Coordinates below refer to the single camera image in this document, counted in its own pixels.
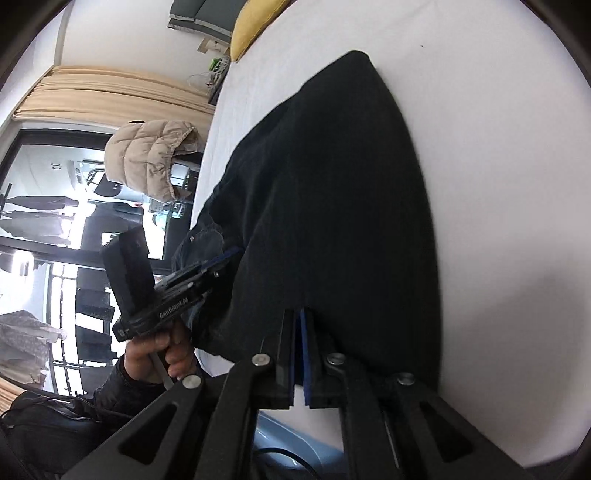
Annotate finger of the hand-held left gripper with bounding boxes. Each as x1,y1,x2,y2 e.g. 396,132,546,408
157,271,222,302
157,246,242,288

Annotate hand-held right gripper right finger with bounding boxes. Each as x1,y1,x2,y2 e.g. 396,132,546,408
299,307,536,480

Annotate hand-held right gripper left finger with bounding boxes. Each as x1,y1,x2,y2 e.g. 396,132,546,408
60,308,296,480

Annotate black pants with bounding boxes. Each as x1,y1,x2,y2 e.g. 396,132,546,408
173,50,441,384

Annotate person's left forearm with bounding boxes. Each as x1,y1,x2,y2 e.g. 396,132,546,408
92,357,204,421

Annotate person's left hand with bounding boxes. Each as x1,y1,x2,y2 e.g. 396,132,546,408
124,322,197,385

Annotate light blue plastic object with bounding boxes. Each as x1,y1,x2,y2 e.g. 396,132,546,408
252,411,347,480

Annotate grey hanging garment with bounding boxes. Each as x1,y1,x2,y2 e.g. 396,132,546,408
0,215,75,247
2,195,79,215

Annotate beige puffer jacket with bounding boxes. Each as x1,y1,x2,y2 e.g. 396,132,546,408
104,120,204,203

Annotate patterned hanging cloth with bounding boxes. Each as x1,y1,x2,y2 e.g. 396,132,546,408
0,309,68,384

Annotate dark grey nightstand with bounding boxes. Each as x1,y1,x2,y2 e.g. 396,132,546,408
208,65,232,105

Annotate black bag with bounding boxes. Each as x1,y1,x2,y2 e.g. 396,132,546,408
0,392,107,476

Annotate beige curtain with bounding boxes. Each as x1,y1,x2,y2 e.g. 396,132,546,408
11,65,218,134

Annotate yellow pillow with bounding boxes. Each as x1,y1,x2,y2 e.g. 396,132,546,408
230,0,291,63

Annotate bed with grey headboard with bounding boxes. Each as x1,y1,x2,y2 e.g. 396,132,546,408
167,0,591,469

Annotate white wire basket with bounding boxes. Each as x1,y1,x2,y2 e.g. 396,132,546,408
187,55,232,90

